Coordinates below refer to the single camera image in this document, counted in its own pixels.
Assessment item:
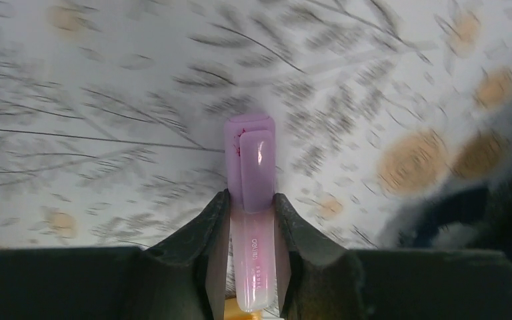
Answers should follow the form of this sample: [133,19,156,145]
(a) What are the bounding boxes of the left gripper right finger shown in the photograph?
[274,193,512,319]

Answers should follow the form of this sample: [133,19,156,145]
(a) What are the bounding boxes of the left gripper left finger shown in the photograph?
[0,191,230,319]

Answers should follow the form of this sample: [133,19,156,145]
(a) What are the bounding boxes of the purple pink highlighter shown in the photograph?
[224,114,276,313]

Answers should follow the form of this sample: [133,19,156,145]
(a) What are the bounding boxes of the navy blue student backpack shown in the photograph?
[380,100,512,261]

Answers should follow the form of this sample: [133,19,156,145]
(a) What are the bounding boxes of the floral table cloth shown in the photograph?
[0,0,512,320]

